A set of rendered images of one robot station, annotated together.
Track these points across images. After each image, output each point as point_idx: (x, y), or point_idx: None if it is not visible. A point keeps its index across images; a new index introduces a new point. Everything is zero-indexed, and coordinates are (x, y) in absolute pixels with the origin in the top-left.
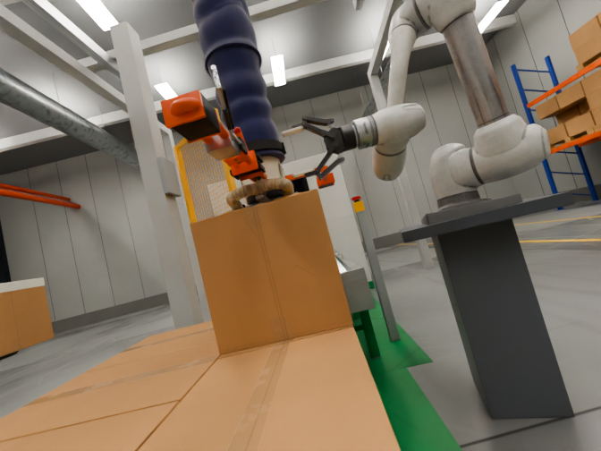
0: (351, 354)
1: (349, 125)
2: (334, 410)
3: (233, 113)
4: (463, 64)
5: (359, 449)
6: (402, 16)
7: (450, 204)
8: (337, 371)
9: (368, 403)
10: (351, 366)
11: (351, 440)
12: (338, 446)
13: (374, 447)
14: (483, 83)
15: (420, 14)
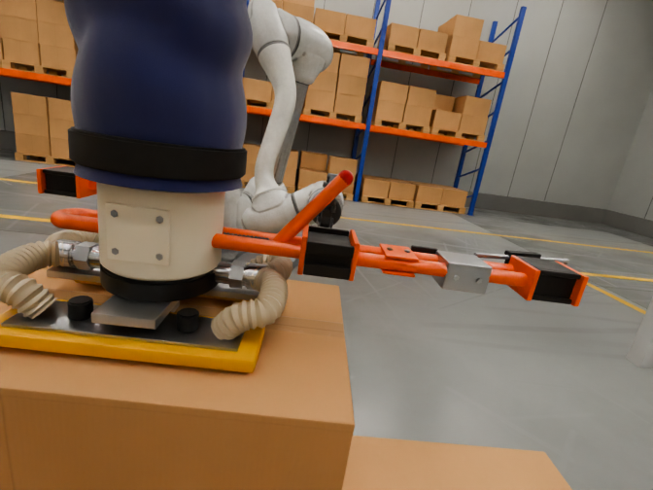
0: (391, 446)
1: (338, 201)
2: (467, 468)
3: (240, 46)
4: (289, 125)
5: (496, 461)
6: (288, 34)
7: (229, 253)
8: (419, 460)
9: (459, 449)
10: (412, 449)
11: (491, 464)
12: (496, 470)
13: (494, 455)
14: (289, 151)
15: (295, 51)
